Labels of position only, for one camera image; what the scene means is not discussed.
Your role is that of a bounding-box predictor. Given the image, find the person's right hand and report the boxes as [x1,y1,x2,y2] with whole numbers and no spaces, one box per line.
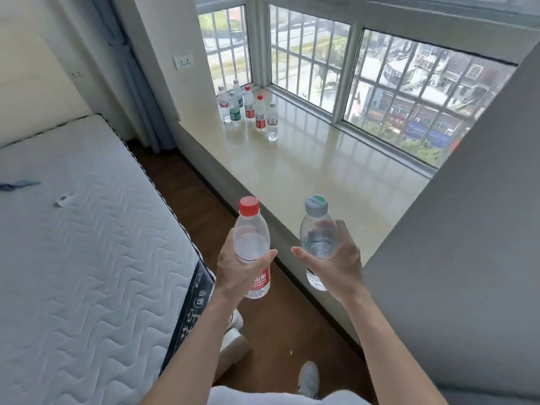
[291,220,370,307]

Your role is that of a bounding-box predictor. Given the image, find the person's left hand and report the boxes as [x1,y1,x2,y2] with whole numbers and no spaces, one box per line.
[213,228,278,301]

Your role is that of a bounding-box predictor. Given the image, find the grey-capped clear drink bottle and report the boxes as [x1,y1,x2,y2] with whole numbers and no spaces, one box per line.
[300,195,339,291]

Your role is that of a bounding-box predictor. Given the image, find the red-capped clear drink bottle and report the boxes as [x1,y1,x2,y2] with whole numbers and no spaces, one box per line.
[233,196,271,300]

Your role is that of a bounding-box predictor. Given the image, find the person's left forearm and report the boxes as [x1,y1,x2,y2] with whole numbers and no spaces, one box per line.
[141,289,246,405]

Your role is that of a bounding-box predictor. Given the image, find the person's right forearm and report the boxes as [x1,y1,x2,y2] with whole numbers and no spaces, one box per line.
[343,287,450,405]

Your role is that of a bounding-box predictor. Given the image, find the white shoe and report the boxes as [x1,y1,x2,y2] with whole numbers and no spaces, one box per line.
[226,309,245,333]
[297,361,321,400]

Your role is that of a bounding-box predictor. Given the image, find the white trousers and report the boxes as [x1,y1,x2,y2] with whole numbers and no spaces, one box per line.
[207,385,373,405]

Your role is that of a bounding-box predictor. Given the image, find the cluster of plastic water bottles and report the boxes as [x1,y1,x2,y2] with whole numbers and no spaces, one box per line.
[216,79,280,142]

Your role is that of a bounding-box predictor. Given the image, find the white quilted mattress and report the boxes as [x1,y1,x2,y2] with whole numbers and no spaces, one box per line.
[0,114,217,405]

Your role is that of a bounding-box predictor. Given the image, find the white metal window grille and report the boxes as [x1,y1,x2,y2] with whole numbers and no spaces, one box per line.
[198,6,517,167]

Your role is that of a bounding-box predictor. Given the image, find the white framed window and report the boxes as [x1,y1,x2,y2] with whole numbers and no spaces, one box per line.
[194,0,540,178]

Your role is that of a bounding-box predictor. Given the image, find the grey curtain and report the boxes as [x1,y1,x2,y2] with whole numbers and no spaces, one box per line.
[89,0,176,153]

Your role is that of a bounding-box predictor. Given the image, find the blue cloth strip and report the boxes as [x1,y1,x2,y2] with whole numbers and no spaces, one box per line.
[0,179,41,192]

